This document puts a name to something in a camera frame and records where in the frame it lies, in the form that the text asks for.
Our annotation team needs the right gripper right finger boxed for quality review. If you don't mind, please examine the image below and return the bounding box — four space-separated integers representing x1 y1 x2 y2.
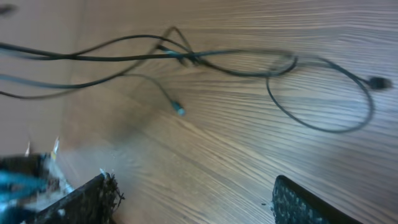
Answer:
272 175 361 224

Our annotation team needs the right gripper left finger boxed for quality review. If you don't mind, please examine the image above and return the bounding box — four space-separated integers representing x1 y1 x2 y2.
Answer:
29 172 124 224

